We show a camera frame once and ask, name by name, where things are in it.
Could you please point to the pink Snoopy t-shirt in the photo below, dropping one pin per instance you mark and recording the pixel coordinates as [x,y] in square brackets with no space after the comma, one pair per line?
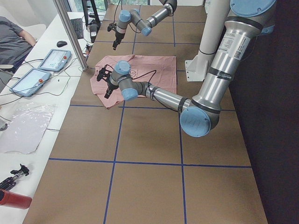
[159,70]

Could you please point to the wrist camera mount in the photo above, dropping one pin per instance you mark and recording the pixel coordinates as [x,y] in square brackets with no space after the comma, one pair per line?
[103,74]
[112,26]

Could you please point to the black computer mouse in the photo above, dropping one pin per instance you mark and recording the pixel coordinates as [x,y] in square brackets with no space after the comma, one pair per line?
[61,43]

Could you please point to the aluminium frame post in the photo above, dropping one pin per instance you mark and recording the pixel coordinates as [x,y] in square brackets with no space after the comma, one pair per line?
[70,32]

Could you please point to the upper blue teach pendant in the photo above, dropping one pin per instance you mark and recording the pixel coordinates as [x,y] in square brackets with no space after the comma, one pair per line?
[55,60]

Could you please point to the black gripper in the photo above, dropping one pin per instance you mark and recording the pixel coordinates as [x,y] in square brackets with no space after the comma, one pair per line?
[110,87]
[117,37]

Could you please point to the blue teach pendant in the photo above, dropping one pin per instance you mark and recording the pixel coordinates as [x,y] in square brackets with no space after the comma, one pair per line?
[30,83]
[55,60]

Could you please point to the clear plastic bag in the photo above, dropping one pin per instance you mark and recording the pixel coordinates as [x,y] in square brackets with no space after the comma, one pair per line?
[27,127]

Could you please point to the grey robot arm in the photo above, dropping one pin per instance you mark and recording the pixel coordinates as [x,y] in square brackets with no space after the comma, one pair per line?
[230,26]
[144,26]

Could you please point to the black keyboard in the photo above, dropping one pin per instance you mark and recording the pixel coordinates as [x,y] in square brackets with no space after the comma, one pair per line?
[77,25]

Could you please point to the black folded tripod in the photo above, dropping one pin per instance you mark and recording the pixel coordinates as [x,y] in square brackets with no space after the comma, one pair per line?
[10,182]

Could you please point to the seated person in grey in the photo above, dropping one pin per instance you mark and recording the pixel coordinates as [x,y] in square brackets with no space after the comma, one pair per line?
[15,43]

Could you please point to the red cylinder bottle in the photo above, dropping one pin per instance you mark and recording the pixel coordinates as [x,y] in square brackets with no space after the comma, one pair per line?
[14,200]

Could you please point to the lower blue teach pendant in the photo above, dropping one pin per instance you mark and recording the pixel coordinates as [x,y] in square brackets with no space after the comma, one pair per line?
[30,83]

